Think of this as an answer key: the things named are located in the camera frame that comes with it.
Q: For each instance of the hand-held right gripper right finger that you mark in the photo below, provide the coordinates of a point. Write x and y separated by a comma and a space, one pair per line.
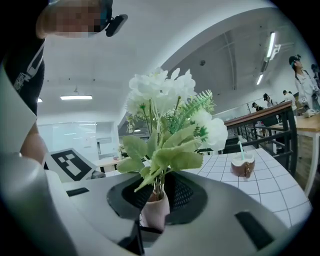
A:
215, 225

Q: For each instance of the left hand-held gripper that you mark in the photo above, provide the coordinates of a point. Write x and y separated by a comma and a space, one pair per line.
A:
70, 163

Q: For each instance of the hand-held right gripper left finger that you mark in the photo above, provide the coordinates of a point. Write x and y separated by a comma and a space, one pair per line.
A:
82, 215

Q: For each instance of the pink vase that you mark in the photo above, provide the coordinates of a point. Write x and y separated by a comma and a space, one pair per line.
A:
155, 212

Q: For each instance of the white flowers with green leaves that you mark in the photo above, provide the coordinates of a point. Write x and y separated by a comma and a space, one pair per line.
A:
160, 87

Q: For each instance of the person's left forearm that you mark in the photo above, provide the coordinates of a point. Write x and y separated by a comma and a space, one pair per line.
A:
33, 145

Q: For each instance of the round wooden side table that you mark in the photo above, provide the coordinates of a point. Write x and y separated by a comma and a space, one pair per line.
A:
110, 163

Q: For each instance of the white checkered cloth table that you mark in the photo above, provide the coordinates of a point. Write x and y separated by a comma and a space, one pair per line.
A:
262, 190

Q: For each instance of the brown coconut cup with straw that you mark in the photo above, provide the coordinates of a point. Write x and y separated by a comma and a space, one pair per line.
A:
242, 166

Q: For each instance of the long ceiling light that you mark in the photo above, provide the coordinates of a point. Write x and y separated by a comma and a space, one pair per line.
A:
76, 97
271, 45
260, 79

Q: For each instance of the person's black printed shirt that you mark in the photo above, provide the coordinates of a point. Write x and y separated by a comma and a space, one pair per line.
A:
25, 70

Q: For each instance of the black metal railing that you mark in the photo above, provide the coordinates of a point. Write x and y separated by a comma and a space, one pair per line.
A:
291, 140

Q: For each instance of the wooden desk with white legs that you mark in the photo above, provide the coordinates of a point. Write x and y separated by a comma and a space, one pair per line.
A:
308, 125

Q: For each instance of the person's head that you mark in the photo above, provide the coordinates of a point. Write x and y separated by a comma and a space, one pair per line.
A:
67, 17

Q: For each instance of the round ceiling sensor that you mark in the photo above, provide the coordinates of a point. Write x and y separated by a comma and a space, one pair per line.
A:
202, 62

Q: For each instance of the black head-mounted camera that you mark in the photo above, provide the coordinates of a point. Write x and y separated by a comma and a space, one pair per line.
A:
116, 25

